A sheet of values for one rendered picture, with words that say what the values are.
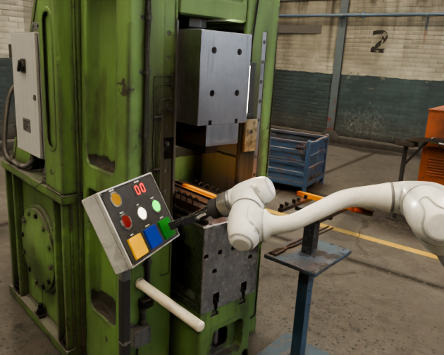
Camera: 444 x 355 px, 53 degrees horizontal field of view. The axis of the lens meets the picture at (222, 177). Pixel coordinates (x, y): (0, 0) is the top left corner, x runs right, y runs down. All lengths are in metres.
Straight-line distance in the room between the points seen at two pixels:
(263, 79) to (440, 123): 3.17
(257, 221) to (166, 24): 0.98
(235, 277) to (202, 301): 0.22
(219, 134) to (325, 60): 8.15
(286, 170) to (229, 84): 3.92
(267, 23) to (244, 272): 1.27
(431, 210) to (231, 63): 1.10
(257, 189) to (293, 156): 4.33
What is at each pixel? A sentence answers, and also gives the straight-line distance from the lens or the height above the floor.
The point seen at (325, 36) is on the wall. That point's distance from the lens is 10.13.
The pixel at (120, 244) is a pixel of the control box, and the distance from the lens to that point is 1.55.
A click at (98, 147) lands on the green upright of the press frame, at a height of 1.20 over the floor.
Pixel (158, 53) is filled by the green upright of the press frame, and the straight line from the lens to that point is 1.97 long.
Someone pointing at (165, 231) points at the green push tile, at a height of 1.00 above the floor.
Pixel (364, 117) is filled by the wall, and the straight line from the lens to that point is 9.79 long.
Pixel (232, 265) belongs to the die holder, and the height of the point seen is 0.67.
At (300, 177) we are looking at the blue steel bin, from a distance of 5.85.
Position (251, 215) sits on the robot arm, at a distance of 1.42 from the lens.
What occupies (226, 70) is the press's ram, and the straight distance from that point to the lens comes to 2.03.
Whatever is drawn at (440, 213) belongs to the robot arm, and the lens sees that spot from 1.35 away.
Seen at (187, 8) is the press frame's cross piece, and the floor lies 1.85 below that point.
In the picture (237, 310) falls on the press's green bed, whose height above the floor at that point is 0.40.
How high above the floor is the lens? 1.66
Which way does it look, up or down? 15 degrees down
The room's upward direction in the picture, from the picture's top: 3 degrees clockwise
